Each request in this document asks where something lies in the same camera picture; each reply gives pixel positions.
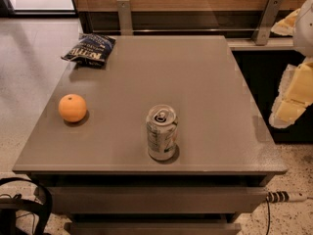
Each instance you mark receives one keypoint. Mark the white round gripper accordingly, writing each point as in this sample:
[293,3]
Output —
[304,33]

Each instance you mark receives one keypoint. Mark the silver 7up soda can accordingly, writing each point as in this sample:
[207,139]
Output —
[162,125]

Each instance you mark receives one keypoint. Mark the blue Kettle chip bag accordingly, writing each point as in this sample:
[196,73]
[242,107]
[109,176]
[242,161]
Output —
[92,50]

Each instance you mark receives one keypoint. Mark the grey side shelf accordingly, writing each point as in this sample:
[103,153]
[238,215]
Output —
[273,44]

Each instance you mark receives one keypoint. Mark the white power strip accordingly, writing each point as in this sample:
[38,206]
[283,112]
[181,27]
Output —
[284,196]

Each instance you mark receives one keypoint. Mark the orange fruit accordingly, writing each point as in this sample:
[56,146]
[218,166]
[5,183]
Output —
[72,108]

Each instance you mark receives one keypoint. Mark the grey lower drawer front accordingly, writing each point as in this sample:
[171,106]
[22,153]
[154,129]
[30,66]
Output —
[153,228]

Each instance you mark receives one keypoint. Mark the grey drawer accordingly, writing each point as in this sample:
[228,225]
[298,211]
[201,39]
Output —
[153,200]
[153,228]

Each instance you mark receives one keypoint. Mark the grey upper drawer front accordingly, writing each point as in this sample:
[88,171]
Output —
[153,200]

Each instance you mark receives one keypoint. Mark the right metal wall bracket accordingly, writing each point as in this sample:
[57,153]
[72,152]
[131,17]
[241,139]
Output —
[269,14]

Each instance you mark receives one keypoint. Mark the metal wall bracket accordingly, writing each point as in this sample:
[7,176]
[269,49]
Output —
[125,17]
[269,14]

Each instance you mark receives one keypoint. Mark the left metal wall bracket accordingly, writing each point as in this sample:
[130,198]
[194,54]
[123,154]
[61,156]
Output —
[125,17]

